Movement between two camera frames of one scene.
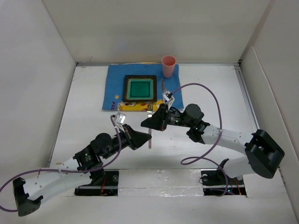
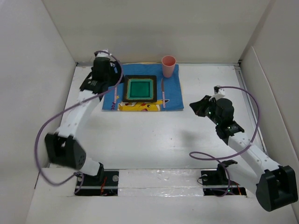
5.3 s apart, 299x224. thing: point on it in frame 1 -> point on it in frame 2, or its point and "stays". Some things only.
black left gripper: [134, 138] -> [116, 75]
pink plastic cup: [168, 63] stays
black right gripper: [159, 120] -> [199, 106]
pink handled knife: [162, 90] stays
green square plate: [138, 88] stays
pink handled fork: [149, 111] -> [115, 94]
